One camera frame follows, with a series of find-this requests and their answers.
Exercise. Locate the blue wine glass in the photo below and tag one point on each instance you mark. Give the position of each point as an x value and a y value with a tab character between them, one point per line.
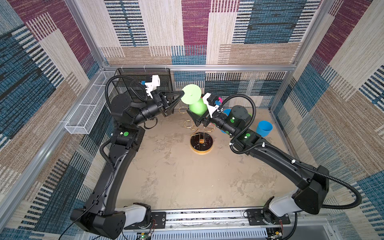
264	128
227	127

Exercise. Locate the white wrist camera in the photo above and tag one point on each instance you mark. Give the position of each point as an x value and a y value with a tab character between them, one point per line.
213	104
151	83

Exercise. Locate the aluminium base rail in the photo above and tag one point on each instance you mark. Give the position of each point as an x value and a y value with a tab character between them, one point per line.
243	223

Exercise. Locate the black mesh shelf rack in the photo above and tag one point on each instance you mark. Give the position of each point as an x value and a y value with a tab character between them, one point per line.
121	86

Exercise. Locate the blue front wine glass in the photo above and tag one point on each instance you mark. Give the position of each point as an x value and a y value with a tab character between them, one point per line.
264	128

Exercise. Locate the white wire basket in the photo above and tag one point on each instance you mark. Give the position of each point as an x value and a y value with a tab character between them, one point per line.
87	111

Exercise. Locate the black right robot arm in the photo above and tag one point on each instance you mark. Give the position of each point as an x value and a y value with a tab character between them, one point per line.
311	189

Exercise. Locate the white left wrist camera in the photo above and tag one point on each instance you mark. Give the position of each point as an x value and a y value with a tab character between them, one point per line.
151	83

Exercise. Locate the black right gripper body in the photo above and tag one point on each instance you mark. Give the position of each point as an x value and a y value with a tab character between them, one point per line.
217	120

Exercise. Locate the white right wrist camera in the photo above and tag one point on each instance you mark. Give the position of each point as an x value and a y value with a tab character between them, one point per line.
213	104

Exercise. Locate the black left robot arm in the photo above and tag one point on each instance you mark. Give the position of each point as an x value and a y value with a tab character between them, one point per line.
99	215

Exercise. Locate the gold wine glass rack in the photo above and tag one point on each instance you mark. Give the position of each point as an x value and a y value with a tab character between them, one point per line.
201	141

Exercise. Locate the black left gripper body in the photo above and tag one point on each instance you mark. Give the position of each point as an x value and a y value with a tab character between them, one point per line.
159	105

